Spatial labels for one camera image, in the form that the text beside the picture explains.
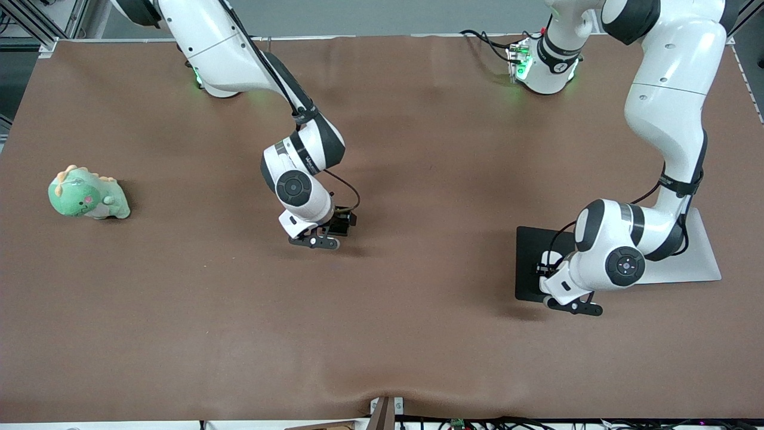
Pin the black mouse pad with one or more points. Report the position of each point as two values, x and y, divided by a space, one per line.
528 251

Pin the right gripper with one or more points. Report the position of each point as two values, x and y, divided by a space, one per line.
342 221

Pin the aluminium profile post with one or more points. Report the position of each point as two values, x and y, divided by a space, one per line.
746 21

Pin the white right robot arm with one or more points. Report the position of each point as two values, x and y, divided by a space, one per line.
221 48

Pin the black folding phone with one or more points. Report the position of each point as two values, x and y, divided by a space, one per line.
341 230

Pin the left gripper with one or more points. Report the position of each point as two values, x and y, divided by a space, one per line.
544 264

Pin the silver laptop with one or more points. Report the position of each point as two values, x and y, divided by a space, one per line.
704 263

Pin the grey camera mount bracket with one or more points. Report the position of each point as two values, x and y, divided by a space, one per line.
382 418

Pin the brown table cover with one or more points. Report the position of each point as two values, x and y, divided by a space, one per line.
382 328

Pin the small green circuit board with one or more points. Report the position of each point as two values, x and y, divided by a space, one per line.
458 424

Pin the white computer mouse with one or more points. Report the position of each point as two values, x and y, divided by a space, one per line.
550 258

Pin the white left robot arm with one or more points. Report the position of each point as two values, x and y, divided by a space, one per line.
668 101

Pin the green dinosaur plush toy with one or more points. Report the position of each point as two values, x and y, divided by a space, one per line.
80 197

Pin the aluminium frame with struts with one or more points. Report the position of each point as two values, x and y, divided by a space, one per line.
36 24

